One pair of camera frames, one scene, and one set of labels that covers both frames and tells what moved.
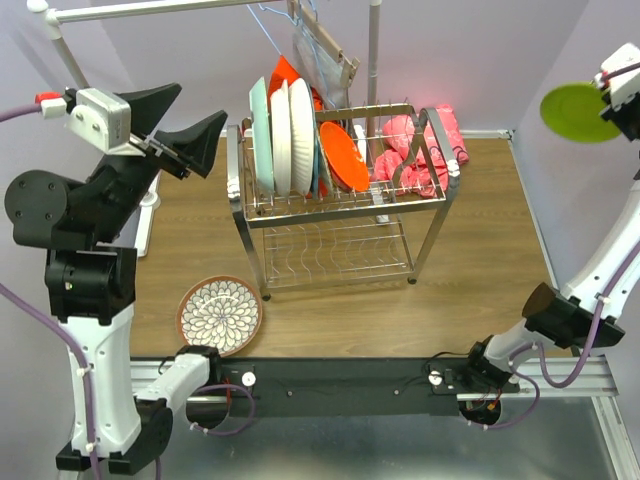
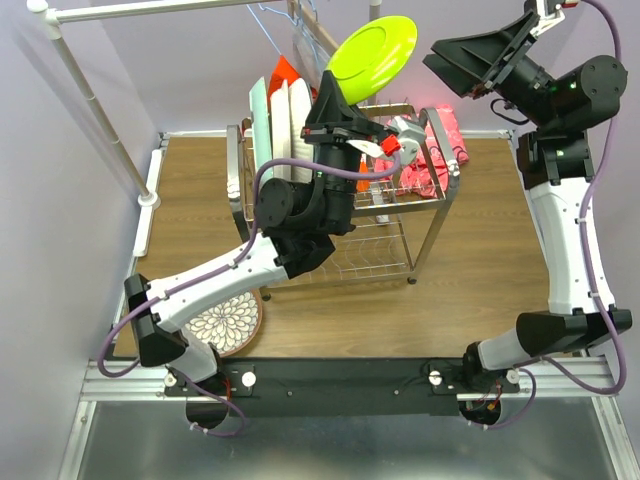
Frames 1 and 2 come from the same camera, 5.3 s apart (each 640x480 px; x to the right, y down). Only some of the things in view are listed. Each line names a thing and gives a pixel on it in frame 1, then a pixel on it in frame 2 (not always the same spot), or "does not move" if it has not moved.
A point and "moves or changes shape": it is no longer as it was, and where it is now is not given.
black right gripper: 617,115 to 491,56
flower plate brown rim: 219,311 does not move
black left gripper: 195,146 to 336,120
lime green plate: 573,111 moves or changes shape
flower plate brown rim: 302,135 does not move
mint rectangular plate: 261,131 does not move
